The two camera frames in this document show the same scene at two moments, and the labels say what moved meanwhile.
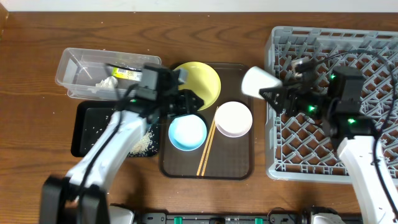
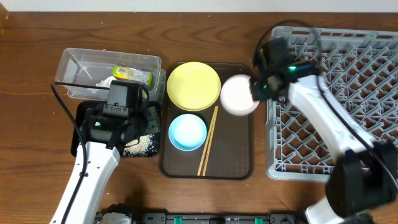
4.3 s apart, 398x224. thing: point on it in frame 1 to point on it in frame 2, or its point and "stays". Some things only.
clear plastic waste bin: x=100 y=74 stays
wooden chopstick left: x=200 y=163 stays
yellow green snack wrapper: x=125 y=73 stays
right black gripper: x=285 y=98 to x=257 y=93
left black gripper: x=181 y=103 to x=147 y=115
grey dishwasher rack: x=298 y=149 stays
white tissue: x=111 y=82 stays
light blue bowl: x=187 y=132 stays
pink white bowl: x=233 y=119 to x=236 y=96
